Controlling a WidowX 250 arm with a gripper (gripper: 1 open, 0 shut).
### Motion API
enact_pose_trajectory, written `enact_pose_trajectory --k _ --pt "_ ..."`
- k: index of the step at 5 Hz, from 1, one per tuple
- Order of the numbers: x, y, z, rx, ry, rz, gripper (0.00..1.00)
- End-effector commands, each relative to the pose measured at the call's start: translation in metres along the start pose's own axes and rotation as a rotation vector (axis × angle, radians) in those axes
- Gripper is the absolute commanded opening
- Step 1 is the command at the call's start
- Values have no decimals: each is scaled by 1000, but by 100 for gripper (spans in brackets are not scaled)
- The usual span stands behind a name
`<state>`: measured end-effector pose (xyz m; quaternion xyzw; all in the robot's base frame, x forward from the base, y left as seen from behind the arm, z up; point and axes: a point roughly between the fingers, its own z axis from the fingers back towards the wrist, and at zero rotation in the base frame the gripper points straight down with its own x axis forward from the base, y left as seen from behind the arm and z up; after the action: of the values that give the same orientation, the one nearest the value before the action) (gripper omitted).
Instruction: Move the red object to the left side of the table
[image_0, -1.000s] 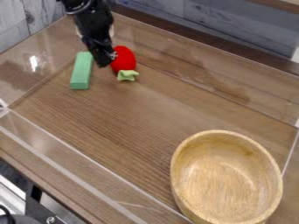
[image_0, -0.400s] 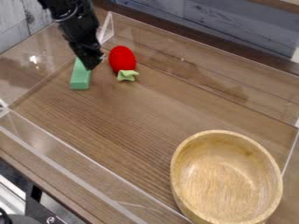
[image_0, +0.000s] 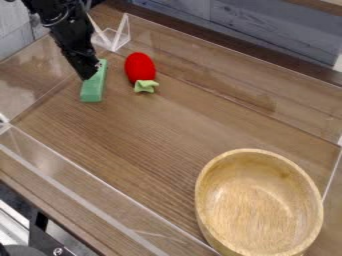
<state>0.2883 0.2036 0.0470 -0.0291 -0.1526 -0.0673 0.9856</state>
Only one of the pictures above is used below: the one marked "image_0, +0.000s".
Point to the black table frame bracket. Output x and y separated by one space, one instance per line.
41 240

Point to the red plush tomato toy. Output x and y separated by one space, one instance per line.
141 72

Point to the clear acrylic enclosure wall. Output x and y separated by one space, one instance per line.
110 167

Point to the clear acrylic corner bracket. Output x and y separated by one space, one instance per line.
109 38

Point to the round wooden bowl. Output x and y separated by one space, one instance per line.
258 205

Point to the green rectangular block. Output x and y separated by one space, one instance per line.
93 87

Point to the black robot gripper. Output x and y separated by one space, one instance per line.
65 18

